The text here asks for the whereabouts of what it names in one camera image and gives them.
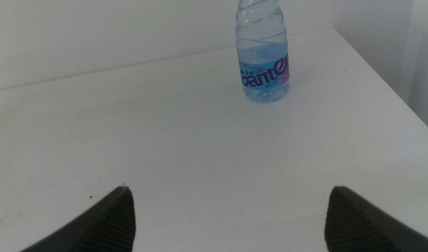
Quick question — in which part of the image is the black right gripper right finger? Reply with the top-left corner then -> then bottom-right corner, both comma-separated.
324,185 -> 428,252

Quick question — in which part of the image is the clear water bottle blue cap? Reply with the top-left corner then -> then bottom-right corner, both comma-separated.
235,0 -> 291,103

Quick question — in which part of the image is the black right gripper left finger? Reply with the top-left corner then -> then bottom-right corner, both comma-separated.
20,185 -> 137,252

